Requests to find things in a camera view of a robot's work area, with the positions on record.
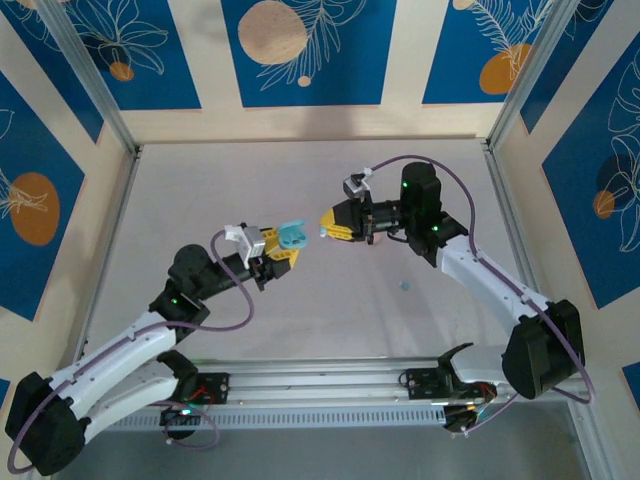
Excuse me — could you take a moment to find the light blue earbud charging case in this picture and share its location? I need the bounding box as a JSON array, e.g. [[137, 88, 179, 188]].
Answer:
[[277, 218, 311, 251]]

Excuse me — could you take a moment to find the aluminium side rail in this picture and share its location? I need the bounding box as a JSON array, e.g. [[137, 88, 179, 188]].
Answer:
[[482, 142, 564, 359], [69, 144, 144, 366]]

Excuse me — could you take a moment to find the slotted grey cable tray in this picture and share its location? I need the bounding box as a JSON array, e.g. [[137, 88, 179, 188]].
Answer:
[[64, 405, 447, 432]]

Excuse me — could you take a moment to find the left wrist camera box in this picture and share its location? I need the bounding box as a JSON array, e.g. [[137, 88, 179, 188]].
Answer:
[[223, 223, 266, 262]]

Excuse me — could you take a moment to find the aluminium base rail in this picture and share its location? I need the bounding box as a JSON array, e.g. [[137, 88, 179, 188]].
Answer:
[[49, 355, 596, 415]]

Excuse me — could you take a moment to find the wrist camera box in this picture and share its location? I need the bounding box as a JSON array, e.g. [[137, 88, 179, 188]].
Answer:
[[223, 223, 266, 262], [341, 167, 375, 200]]

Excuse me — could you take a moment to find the aluminium frame post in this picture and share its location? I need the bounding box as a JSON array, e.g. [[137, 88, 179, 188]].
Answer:
[[487, 0, 584, 151], [37, 0, 141, 157]]

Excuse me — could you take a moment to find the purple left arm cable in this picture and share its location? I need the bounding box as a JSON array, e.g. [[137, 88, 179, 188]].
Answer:
[[7, 229, 259, 474]]

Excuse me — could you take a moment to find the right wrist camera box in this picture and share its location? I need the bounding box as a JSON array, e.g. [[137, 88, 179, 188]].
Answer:
[[341, 167, 375, 200]]

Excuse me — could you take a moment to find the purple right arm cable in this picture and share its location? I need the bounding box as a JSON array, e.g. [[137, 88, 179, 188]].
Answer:
[[367, 155, 596, 439]]

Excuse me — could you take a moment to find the aluminium frame leg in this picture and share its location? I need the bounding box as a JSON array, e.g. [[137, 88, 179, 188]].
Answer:
[[567, 399, 604, 480]]

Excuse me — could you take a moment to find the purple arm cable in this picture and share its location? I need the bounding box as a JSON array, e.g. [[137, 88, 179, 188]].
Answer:
[[7, 229, 259, 474], [367, 155, 596, 439]]

